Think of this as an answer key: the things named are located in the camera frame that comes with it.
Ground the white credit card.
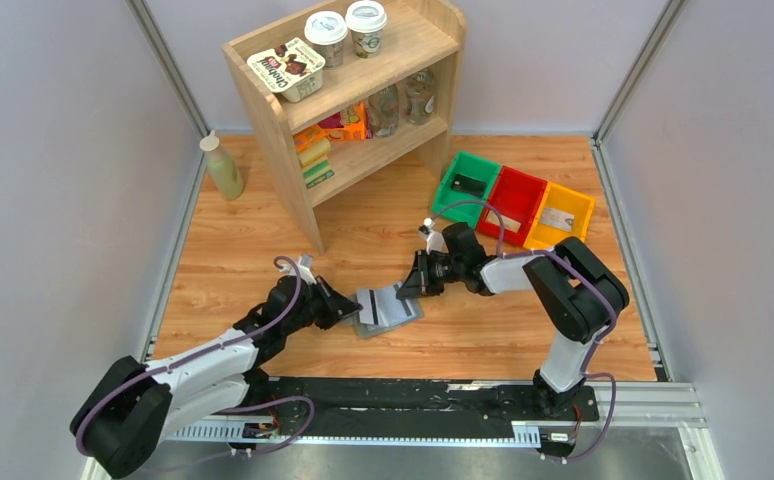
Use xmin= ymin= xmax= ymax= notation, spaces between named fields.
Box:
xmin=356 ymin=286 xmax=406 ymax=327

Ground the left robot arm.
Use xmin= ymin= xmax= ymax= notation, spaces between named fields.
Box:
xmin=70 ymin=275 xmax=362 ymax=478

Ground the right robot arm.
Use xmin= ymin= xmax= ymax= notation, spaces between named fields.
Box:
xmin=396 ymin=222 xmax=630 ymax=400

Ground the tan card in red bin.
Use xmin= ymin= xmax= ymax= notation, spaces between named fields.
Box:
xmin=502 ymin=215 xmax=522 ymax=233

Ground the black card in green bin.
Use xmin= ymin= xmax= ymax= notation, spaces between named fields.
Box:
xmin=450 ymin=174 xmax=487 ymax=199

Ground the silver card in yellow bin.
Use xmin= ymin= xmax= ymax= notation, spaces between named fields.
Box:
xmin=540 ymin=207 xmax=575 ymax=232

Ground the green plastic bin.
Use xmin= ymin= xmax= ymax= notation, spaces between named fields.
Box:
xmin=432 ymin=151 xmax=502 ymax=228

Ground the red plastic bin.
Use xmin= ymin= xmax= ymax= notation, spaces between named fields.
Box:
xmin=484 ymin=166 xmax=549 ymax=247

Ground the yellow plastic bin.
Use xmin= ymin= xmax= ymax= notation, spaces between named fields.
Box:
xmin=523 ymin=182 xmax=596 ymax=250

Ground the green squeeze bottle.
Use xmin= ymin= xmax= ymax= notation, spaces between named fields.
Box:
xmin=199 ymin=130 xmax=244 ymax=201

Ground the stacked sponges pack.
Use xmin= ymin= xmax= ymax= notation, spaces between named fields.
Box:
xmin=293 ymin=125 xmax=335 ymax=189

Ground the orange snack package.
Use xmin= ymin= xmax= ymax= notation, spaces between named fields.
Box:
xmin=318 ymin=101 xmax=371 ymax=141

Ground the left clear glass jar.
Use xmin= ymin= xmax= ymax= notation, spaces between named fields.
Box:
xmin=367 ymin=84 xmax=400 ymax=138

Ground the clear glass jar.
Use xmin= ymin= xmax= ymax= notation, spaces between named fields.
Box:
xmin=405 ymin=67 xmax=436 ymax=125
xmin=367 ymin=84 xmax=400 ymax=138

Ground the right clear glass jar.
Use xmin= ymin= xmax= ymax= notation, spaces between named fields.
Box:
xmin=405 ymin=67 xmax=436 ymax=125

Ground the wooden shelf unit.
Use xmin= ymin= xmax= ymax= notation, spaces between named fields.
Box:
xmin=222 ymin=1 xmax=467 ymax=253

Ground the Chobani yogurt pack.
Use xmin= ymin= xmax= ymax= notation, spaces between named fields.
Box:
xmin=246 ymin=37 xmax=326 ymax=103

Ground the right paper coffee cup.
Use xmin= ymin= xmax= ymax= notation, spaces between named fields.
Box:
xmin=345 ymin=1 xmax=387 ymax=59

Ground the paper coffee cup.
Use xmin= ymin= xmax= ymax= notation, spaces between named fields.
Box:
xmin=345 ymin=1 xmax=387 ymax=59
xmin=304 ymin=11 xmax=348 ymax=69

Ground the left paper coffee cup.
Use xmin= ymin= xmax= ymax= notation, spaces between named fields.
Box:
xmin=304 ymin=11 xmax=348 ymax=69

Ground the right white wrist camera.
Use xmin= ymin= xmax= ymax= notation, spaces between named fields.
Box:
xmin=418 ymin=217 xmax=445 ymax=253

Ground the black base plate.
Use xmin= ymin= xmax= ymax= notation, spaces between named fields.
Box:
xmin=243 ymin=377 xmax=600 ymax=440

